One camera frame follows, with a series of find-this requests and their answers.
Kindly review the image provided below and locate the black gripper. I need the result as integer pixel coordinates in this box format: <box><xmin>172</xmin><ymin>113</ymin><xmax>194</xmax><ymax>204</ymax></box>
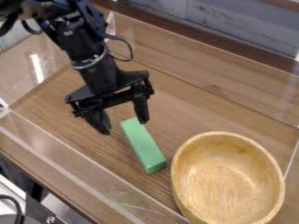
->
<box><xmin>66</xmin><ymin>56</ymin><xmax>155</xmax><ymax>136</ymax></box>

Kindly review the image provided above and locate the green rectangular block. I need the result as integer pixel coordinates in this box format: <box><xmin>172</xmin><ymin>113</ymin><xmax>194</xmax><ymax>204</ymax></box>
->
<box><xmin>120</xmin><ymin>117</ymin><xmax>167</xmax><ymax>174</ymax></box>

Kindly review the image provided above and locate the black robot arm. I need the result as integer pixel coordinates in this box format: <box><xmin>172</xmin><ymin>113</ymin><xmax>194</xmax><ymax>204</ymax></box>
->
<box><xmin>15</xmin><ymin>0</ymin><xmax>155</xmax><ymax>135</ymax></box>

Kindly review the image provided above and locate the brown wooden bowl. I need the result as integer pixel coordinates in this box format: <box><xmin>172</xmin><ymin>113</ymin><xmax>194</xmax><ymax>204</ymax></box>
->
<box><xmin>171</xmin><ymin>131</ymin><xmax>286</xmax><ymax>224</ymax></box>

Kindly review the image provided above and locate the clear acrylic front wall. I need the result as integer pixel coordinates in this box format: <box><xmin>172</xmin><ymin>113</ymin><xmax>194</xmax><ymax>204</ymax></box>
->
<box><xmin>0</xmin><ymin>108</ymin><xmax>190</xmax><ymax>224</ymax></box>

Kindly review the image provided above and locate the black metal frame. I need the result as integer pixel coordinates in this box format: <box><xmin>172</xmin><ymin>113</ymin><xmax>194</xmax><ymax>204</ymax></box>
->
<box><xmin>0</xmin><ymin>156</ymin><xmax>92</xmax><ymax>224</ymax></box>

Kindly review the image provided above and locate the black cable loop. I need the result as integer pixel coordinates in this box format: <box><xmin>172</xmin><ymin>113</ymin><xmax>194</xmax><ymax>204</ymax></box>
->
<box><xmin>0</xmin><ymin>193</ymin><xmax>24</xmax><ymax>224</ymax></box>

